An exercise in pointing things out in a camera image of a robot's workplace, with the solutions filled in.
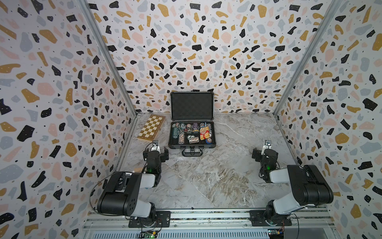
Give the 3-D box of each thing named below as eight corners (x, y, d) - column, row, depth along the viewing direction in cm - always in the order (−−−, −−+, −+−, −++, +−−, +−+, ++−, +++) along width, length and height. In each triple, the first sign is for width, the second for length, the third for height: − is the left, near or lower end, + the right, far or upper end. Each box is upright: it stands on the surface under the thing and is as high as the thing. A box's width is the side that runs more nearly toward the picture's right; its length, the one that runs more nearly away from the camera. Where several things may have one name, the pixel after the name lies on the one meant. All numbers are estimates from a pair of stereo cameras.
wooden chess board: (138, 140, 107) (136, 137, 105) (152, 116, 122) (151, 113, 120) (153, 143, 106) (152, 140, 103) (165, 119, 121) (165, 116, 118)
